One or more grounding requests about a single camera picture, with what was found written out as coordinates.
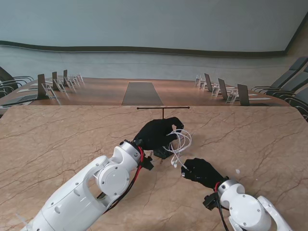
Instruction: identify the red black right arm cable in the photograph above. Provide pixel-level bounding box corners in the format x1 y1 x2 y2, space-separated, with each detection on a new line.
214 181 231 231

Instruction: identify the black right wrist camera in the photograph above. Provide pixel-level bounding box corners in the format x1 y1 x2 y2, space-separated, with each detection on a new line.
203 192 219 211

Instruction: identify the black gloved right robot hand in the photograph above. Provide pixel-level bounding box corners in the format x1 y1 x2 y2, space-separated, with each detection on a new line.
180 157 229 190

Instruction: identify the printed conference room backdrop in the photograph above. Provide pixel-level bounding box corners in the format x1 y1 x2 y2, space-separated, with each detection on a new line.
0 0 308 108

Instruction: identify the black T-bar rack marble base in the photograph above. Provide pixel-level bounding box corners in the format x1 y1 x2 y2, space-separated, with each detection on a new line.
136 106 191 160

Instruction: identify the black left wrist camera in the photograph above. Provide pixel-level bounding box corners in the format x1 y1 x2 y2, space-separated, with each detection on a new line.
143 156 154 171

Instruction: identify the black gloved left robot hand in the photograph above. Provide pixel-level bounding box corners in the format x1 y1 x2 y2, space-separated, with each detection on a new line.
133 116 185 151

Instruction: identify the white wired earphone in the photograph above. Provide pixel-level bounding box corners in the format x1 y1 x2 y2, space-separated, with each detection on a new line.
166 128 193 172

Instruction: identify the red black arm cable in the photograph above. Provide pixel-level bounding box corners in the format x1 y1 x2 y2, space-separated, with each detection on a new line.
214 181 231 231
96 145 145 214

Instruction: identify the red black left arm cable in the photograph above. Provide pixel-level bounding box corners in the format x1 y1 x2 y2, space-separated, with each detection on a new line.
96 145 145 214

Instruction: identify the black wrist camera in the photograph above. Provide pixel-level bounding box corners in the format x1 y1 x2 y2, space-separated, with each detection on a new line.
143 156 154 171
203 192 219 211

